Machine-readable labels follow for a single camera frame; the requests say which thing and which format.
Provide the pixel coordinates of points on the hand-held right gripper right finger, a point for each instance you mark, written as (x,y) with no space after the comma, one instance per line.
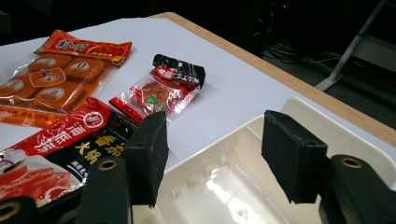
(292,158)

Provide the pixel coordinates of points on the red and black soup packet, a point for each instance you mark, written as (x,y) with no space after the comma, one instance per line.
(62,130)

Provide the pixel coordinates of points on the large orange seasoning packet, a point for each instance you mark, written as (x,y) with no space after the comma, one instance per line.
(53,77)

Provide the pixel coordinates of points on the small red and black packet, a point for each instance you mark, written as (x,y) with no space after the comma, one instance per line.
(158,90)

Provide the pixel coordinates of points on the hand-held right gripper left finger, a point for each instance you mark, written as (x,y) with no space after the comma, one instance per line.
(146,155)

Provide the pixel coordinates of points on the cream plastic container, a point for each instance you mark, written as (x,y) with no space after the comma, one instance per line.
(218,186)

